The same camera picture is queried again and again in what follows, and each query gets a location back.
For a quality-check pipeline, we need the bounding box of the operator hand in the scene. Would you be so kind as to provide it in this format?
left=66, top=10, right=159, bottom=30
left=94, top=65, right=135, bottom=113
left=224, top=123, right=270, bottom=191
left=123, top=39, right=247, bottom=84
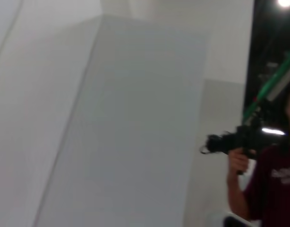
left=227, top=149, right=250, bottom=175

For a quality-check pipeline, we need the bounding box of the black teleoperation handle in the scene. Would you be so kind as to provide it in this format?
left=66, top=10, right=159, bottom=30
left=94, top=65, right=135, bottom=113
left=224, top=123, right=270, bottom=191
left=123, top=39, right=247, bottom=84
left=199, top=118, right=264, bottom=176

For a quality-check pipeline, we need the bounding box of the long ceiling lamp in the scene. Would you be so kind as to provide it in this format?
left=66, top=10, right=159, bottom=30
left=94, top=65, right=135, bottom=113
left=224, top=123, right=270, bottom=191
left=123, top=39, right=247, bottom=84
left=261, top=127, right=285, bottom=136

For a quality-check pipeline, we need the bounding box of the person in dark red shirt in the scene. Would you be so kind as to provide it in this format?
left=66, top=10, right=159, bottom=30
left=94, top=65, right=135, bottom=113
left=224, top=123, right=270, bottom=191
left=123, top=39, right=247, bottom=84
left=244, top=78, right=290, bottom=227

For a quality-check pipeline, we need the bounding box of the green metal beam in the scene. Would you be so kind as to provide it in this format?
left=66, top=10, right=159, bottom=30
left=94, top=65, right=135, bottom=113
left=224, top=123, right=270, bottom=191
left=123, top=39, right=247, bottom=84
left=243, top=44, right=290, bottom=126

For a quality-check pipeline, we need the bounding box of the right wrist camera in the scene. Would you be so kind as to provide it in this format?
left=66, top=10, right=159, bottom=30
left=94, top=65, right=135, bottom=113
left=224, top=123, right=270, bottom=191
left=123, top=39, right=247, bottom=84
left=224, top=211, right=263, bottom=227

